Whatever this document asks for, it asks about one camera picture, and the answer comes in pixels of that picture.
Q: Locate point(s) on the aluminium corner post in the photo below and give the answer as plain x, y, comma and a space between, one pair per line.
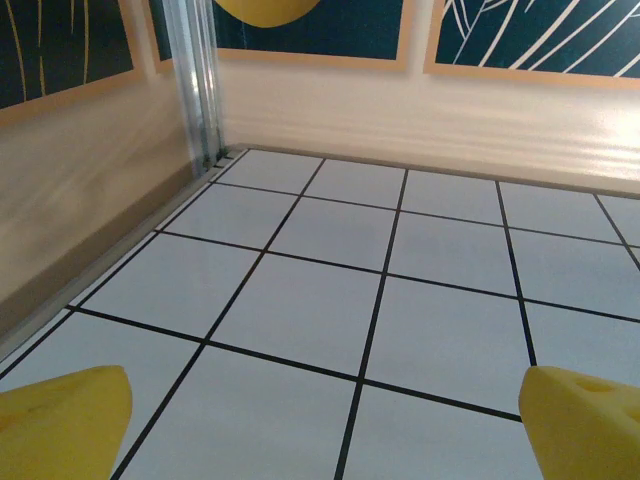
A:
195, 75

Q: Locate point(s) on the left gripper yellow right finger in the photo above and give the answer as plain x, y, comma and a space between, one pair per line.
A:
585, 430

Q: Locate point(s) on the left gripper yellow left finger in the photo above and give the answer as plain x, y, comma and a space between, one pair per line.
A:
60, 430

